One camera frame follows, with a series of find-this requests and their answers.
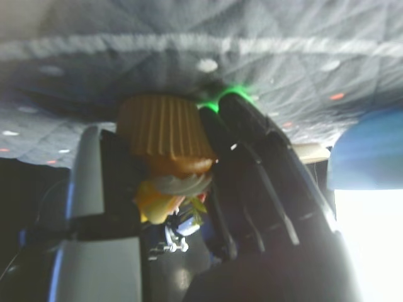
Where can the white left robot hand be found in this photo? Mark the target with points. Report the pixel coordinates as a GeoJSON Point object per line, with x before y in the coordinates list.
{"type": "Point", "coordinates": [277, 195]}

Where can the toy cupcake with fruit topping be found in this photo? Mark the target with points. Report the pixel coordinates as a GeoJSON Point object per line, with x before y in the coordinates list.
{"type": "Point", "coordinates": [163, 132]}

